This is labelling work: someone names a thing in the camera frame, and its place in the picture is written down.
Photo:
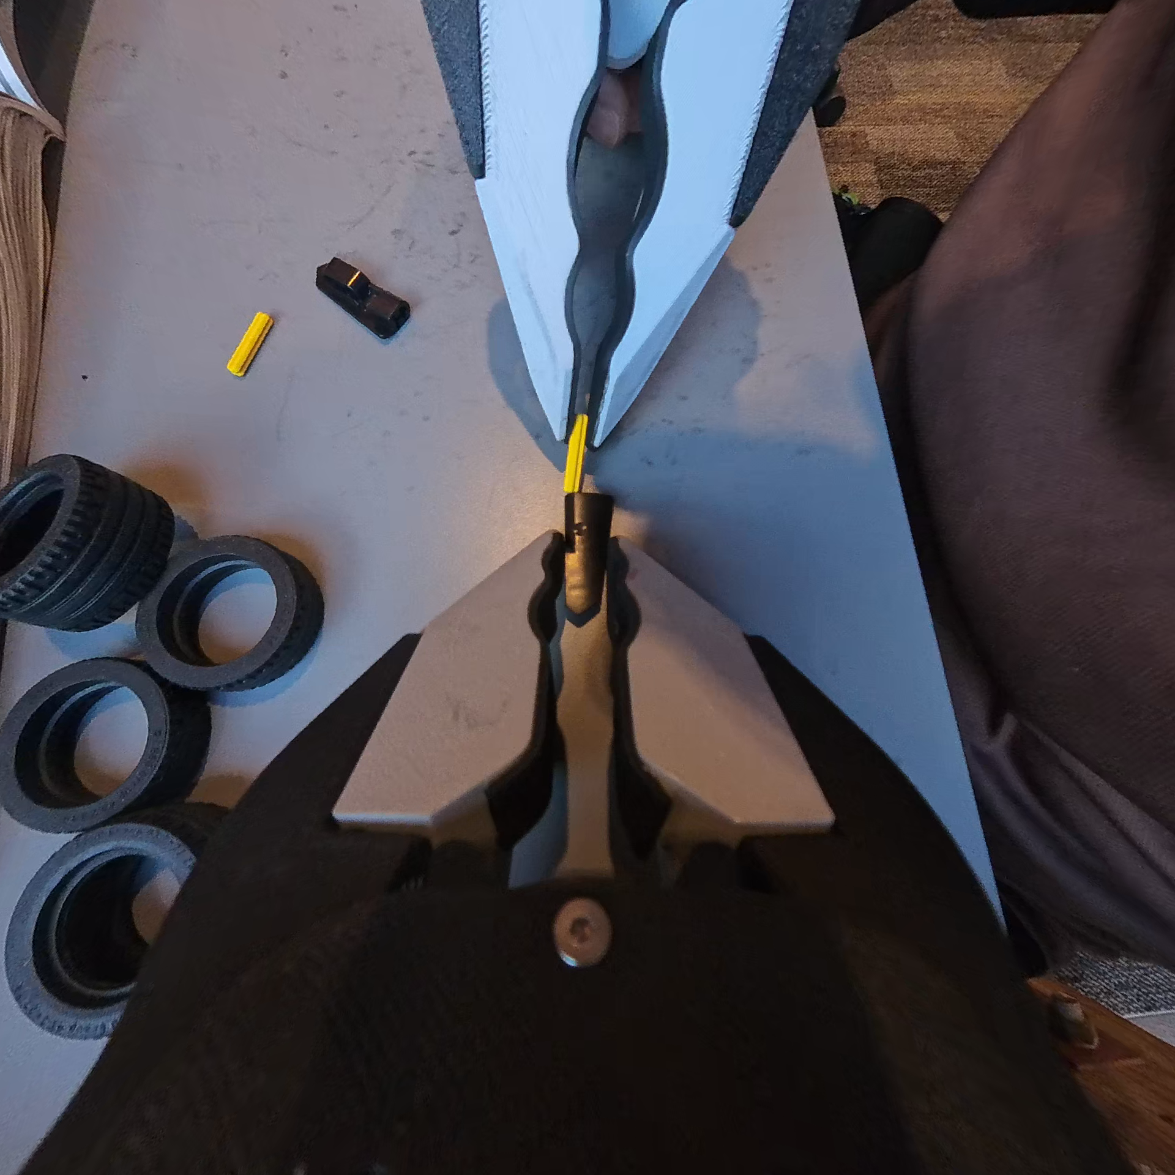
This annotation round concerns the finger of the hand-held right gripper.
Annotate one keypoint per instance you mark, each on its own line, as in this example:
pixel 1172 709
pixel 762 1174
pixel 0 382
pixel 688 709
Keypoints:
pixel 531 183
pixel 706 137

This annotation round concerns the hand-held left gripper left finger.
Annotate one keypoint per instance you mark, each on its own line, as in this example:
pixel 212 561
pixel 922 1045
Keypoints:
pixel 459 716

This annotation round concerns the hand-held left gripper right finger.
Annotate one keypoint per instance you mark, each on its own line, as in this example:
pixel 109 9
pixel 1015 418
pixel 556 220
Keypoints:
pixel 724 725

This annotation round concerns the black brick piece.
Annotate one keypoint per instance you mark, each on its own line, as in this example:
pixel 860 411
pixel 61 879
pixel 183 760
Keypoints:
pixel 362 298
pixel 587 569

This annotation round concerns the yellow axle piece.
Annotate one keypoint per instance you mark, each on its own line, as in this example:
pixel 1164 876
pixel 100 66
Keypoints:
pixel 576 455
pixel 249 344

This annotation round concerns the black rubber tyre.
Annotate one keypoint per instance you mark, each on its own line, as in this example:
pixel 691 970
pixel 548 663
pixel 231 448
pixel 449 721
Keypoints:
pixel 119 551
pixel 294 634
pixel 179 743
pixel 36 954

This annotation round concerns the grey desk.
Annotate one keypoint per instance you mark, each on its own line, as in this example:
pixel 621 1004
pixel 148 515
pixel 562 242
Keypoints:
pixel 229 183

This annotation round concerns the person's right hand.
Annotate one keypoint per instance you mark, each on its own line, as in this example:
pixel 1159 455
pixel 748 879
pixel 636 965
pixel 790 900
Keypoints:
pixel 617 111

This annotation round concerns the person's brown clothing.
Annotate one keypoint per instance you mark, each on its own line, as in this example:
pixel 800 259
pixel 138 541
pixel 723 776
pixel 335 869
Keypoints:
pixel 1054 459

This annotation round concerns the building instruction booklet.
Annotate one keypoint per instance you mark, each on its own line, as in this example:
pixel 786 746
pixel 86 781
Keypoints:
pixel 22 276

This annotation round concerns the wooden plank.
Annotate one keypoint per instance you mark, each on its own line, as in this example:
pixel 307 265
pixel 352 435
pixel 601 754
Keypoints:
pixel 1119 1083

